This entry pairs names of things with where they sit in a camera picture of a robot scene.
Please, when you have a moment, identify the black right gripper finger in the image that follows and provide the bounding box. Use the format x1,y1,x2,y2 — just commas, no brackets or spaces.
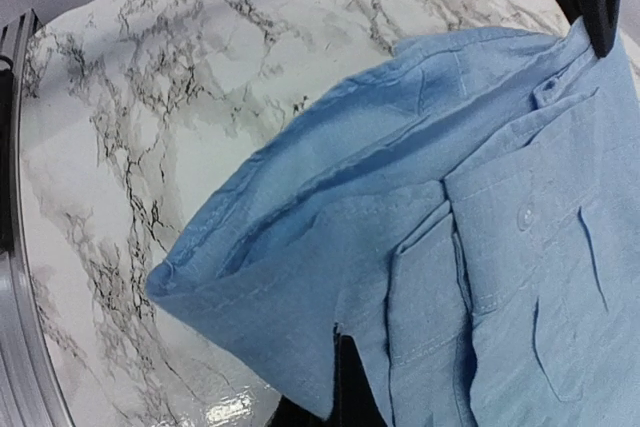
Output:
272,323,387,426

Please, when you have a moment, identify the light blue shirt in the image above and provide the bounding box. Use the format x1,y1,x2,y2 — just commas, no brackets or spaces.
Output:
146,21,639,426

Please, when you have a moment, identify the aluminium front rail frame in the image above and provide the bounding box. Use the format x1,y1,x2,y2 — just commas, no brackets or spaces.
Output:
1,9,74,426

